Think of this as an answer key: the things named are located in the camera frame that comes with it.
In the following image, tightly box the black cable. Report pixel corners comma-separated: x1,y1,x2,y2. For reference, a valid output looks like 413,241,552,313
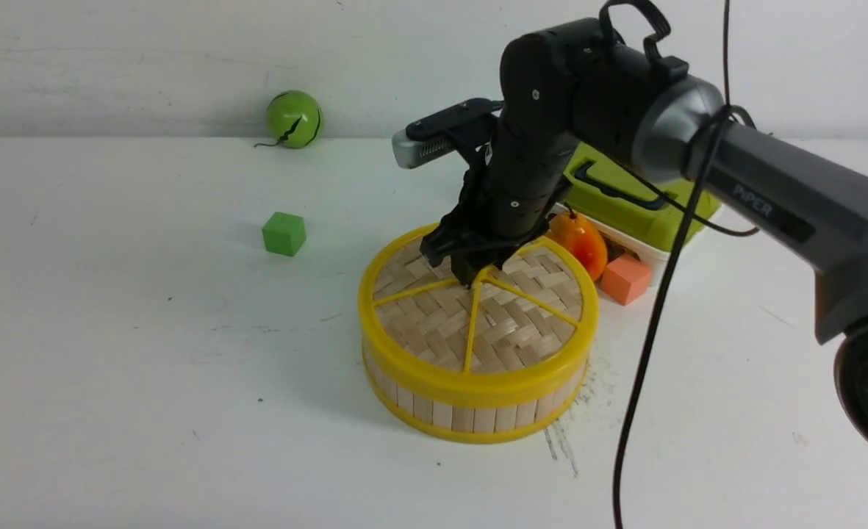
598,0,759,529

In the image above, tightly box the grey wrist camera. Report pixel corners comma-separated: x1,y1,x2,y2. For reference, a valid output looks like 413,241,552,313
391,98,504,170

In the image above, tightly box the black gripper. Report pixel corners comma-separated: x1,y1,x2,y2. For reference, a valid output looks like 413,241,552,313
421,114,573,289

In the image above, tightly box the yellow bamboo steamer base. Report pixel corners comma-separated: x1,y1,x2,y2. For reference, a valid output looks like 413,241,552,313
361,344,589,445

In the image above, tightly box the yellow woven bamboo steamer lid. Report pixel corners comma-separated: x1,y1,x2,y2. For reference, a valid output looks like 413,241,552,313
357,227,598,409

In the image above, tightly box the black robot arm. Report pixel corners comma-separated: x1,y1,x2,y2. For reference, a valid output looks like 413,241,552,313
421,2,868,441

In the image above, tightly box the orange toy pear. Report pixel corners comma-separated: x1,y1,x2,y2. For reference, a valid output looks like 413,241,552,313
548,210,609,282

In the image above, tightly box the orange foam cube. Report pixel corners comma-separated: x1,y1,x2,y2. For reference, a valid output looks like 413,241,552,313
599,253,653,306

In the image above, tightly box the green toy ball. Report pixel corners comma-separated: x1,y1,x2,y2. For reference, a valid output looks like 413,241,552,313
254,90,325,148

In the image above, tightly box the green foam cube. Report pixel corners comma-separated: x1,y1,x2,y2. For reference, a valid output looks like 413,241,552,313
262,212,306,257

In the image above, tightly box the green lidded white plastic box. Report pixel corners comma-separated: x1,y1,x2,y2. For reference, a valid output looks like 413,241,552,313
561,144,692,286

